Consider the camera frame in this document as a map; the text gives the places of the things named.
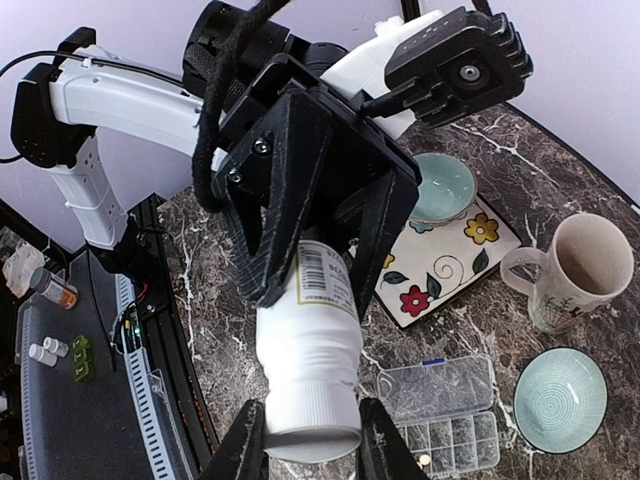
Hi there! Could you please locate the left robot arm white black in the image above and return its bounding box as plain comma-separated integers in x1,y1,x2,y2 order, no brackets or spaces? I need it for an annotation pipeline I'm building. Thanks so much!
11,1,428,318

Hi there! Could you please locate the small white pill bottle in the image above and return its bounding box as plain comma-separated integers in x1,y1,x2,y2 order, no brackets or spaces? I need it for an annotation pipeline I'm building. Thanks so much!
256,240,363,464

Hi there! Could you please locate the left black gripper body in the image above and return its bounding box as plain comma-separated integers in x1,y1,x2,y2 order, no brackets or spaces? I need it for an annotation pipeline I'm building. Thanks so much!
212,52,422,236

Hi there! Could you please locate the square floral ceramic tray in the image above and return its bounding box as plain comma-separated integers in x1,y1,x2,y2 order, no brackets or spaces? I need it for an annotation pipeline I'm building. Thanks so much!
375,196,522,329

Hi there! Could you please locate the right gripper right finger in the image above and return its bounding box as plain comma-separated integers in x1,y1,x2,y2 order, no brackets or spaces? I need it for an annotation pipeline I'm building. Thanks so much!
355,397,428,480

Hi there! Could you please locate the small white vial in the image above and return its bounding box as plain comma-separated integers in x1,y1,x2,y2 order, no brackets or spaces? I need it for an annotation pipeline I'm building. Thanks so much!
28,343,58,367
43,337,69,358

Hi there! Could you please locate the clear plastic pill organizer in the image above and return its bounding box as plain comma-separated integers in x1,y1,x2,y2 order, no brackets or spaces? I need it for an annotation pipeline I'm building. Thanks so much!
377,354,500,479

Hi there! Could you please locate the cream ceramic mug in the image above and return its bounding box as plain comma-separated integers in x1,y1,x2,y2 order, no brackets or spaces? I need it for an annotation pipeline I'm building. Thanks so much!
500,213,635,334

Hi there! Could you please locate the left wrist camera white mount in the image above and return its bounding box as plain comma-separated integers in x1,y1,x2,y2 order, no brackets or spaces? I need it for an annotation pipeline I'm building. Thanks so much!
321,7,534,138

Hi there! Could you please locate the brown pill bottle off table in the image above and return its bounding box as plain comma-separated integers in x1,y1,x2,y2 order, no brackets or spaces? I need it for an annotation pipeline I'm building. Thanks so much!
30,267,79,310

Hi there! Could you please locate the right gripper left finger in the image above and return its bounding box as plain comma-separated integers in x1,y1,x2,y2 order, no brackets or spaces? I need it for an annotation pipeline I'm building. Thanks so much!
199,399,268,480

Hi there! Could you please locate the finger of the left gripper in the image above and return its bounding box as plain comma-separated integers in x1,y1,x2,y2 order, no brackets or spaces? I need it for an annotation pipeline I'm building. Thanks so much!
222,92,332,308
350,171,418,320

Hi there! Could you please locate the green keypad block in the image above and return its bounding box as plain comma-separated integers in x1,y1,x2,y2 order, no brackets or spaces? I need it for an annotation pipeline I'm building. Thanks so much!
71,334,95,383

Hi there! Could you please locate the celadon bowl on table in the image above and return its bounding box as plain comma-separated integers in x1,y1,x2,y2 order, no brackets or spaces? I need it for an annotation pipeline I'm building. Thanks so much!
513,347,608,455

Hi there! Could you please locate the white slotted cable duct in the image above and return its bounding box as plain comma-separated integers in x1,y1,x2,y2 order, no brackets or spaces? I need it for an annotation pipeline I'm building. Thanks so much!
115,274,193,479

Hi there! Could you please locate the small circuit board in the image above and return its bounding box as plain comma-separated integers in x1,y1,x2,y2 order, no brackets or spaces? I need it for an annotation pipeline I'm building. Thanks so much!
121,302,143,353

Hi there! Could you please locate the celadon bowl on tray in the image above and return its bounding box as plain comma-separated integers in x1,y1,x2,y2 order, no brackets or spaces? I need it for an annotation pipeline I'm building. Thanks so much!
409,152,477,227

